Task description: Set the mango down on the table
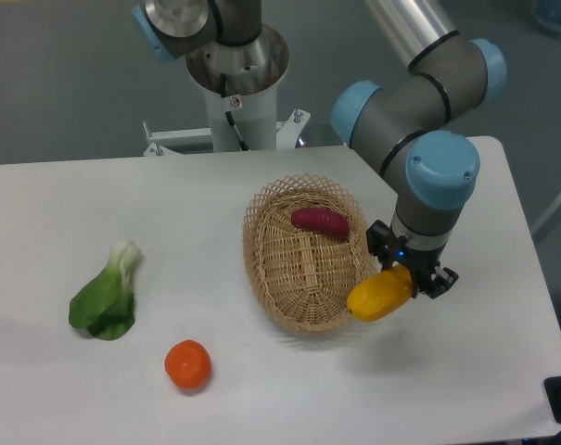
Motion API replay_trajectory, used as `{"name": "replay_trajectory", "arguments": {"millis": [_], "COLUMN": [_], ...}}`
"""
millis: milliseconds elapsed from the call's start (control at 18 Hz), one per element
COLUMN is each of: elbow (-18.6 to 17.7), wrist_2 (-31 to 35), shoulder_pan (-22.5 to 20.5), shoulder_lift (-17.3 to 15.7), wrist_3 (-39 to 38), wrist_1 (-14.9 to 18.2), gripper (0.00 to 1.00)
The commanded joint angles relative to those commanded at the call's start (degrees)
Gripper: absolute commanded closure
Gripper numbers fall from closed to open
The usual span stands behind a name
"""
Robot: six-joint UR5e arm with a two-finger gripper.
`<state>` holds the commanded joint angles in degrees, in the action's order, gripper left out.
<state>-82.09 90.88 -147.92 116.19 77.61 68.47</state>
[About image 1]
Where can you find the orange tangerine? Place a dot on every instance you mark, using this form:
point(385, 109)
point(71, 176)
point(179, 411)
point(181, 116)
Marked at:
point(188, 365)

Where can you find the green bok choy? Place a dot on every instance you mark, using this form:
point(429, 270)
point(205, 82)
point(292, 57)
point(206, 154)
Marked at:
point(104, 307)

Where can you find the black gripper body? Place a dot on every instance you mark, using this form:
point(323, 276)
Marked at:
point(413, 250)

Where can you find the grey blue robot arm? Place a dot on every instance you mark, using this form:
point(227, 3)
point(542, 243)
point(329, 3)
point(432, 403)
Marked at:
point(400, 134)

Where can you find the woven wicker basket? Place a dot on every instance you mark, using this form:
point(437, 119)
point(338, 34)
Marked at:
point(301, 278)

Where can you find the purple sweet potato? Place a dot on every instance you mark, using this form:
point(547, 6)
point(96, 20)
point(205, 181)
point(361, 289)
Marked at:
point(323, 221)

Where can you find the yellow mango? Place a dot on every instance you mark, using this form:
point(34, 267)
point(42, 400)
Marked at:
point(381, 294)

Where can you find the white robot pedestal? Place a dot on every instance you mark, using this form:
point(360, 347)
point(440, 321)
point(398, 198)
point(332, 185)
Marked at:
point(239, 85)

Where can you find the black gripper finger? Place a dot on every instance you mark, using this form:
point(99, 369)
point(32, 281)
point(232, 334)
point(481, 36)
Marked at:
point(434, 283)
point(377, 238)

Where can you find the blue object in background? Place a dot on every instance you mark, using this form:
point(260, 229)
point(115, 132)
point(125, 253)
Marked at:
point(547, 15)

